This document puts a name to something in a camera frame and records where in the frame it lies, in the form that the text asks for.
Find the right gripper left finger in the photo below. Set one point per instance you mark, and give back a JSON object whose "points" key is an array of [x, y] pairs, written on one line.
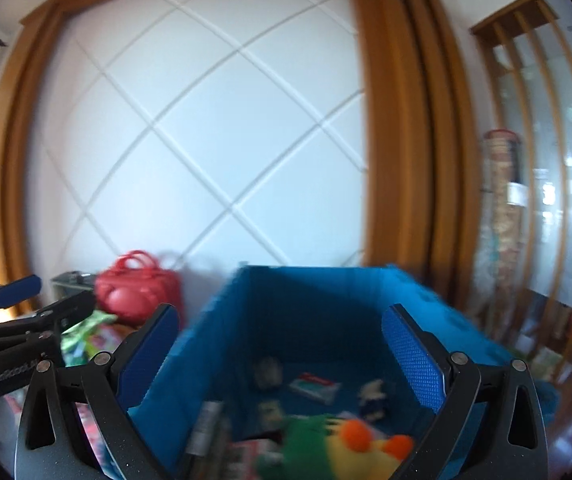
{"points": [[52, 443]]}

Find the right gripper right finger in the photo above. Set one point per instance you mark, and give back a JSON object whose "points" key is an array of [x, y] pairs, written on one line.
{"points": [[487, 418]]}

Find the green yellow plush toy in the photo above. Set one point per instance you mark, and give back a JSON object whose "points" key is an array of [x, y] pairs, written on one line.
{"points": [[331, 447]]}

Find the dark small box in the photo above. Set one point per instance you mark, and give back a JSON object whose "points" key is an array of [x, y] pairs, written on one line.
{"points": [[70, 283]]}

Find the red toy handbag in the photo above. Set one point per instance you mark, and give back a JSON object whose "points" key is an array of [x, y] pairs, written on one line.
{"points": [[135, 285]]}

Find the red green tissue pack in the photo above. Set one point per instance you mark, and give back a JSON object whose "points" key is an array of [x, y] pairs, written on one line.
{"points": [[315, 388]]}

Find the rolled patterned carpet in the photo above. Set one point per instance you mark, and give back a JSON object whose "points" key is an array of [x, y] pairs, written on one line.
{"points": [[504, 198]]}

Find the blue folding storage crate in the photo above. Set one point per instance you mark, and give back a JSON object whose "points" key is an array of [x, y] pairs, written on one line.
{"points": [[322, 321]]}

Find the grey roll in crate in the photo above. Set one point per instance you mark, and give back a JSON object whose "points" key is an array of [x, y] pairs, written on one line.
{"points": [[268, 374]]}

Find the wooden glass partition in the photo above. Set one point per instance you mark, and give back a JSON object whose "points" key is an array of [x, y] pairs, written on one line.
{"points": [[527, 55]]}

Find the wooden headboard frame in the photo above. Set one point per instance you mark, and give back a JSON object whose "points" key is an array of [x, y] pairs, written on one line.
{"points": [[423, 190]]}

